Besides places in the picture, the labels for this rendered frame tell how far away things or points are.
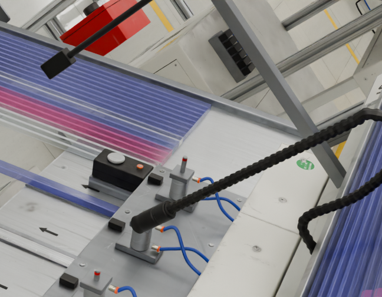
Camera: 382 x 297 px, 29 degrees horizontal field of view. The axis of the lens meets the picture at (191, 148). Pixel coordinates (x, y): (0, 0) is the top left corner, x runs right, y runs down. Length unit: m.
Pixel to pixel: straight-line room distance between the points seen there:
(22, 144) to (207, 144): 1.33
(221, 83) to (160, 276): 1.45
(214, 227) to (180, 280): 0.11
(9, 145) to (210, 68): 0.68
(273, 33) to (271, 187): 1.75
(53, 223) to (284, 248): 0.30
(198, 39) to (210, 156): 1.13
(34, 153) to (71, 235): 1.51
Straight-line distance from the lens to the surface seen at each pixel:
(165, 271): 0.83
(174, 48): 2.16
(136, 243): 0.83
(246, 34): 0.82
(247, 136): 1.21
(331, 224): 0.71
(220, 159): 1.13
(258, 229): 0.88
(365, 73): 2.02
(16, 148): 2.41
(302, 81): 2.70
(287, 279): 0.75
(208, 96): 1.27
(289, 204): 0.94
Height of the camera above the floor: 1.71
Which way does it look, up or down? 34 degrees down
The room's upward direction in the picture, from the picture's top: 62 degrees clockwise
